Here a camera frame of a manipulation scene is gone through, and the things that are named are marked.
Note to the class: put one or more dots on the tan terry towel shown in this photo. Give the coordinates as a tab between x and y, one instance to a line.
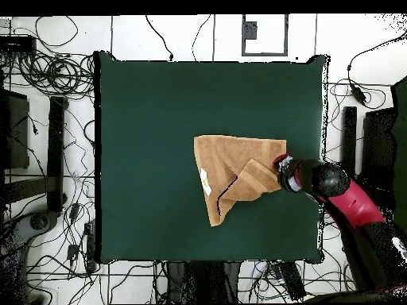
229	159

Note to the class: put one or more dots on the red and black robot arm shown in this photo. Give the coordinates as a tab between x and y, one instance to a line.
349	203

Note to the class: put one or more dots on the flat black device box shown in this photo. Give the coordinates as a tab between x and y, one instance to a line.
16	44

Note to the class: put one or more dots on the long black bar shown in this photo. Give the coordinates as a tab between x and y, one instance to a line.
56	152
349	136

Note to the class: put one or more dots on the large black box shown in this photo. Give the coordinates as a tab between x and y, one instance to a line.
16	133
378	143

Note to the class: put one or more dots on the black power adapter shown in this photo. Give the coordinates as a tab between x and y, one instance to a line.
358	94

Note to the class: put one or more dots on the black power strip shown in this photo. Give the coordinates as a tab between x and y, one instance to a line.
291	281

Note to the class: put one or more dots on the dark green draped cloth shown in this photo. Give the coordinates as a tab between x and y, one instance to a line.
401	143

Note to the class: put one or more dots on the dark grey square plate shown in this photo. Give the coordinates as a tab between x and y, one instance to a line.
250	30

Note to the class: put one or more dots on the dark green table cloth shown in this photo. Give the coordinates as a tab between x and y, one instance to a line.
143	95

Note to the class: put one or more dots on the small black plug adapter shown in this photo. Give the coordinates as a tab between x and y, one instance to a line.
72	252

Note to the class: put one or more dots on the dark stand base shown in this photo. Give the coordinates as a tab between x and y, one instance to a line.
38	220

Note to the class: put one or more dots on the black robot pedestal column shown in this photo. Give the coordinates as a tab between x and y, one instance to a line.
203	282

